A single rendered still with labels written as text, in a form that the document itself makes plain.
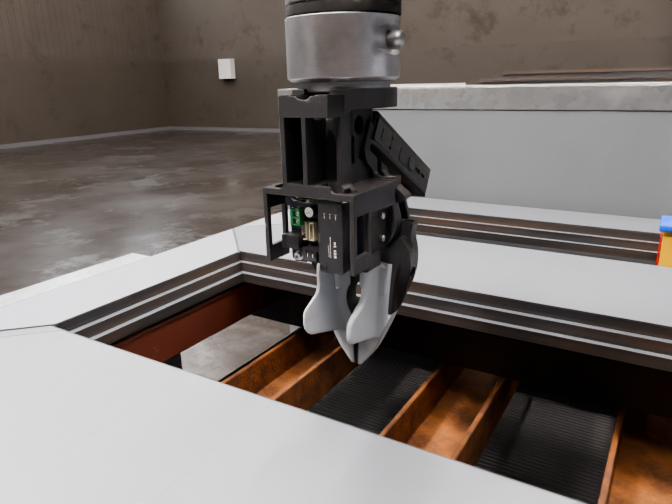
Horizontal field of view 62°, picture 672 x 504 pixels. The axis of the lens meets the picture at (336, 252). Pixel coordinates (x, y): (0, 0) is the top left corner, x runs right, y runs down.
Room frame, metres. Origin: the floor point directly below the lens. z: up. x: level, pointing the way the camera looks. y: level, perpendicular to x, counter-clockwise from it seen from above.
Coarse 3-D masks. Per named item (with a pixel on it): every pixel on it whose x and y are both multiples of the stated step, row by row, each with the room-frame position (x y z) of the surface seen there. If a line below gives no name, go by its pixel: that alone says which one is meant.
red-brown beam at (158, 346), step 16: (240, 288) 0.70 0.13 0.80; (256, 288) 0.73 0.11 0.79; (272, 288) 0.76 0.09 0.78; (208, 304) 0.65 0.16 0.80; (224, 304) 0.67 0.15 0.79; (240, 304) 0.70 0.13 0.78; (256, 304) 0.72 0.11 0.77; (160, 320) 0.59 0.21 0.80; (176, 320) 0.60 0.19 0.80; (192, 320) 0.62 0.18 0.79; (208, 320) 0.65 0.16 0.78; (224, 320) 0.67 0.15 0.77; (128, 336) 0.55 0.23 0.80; (144, 336) 0.56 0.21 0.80; (160, 336) 0.58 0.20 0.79; (176, 336) 0.60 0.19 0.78; (192, 336) 0.62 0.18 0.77; (208, 336) 0.64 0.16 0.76; (144, 352) 0.56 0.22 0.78; (160, 352) 0.58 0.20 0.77; (176, 352) 0.60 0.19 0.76
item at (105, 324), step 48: (528, 240) 0.82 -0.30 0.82; (576, 240) 0.79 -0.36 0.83; (624, 240) 0.76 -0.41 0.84; (192, 288) 0.62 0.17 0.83; (288, 288) 0.65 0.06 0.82; (432, 288) 0.56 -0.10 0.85; (0, 336) 0.46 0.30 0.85; (96, 336) 0.50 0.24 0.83; (528, 336) 0.49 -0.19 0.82; (576, 336) 0.48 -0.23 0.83; (624, 336) 0.46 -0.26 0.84
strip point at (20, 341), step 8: (8, 336) 0.46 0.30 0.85; (16, 336) 0.46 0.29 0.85; (24, 336) 0.46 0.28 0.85; (32, 336) 0.45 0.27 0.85; (40, 336) 0.45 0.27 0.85; (48, 336) 0.45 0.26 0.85; (0, 344) 0.44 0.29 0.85; (8, 344) 0.44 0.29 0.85; (16, 344) 0.44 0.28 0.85; (24, 344) 0.44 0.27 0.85; (0, 352) 0.42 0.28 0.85; (8, 352) 0.42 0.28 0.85
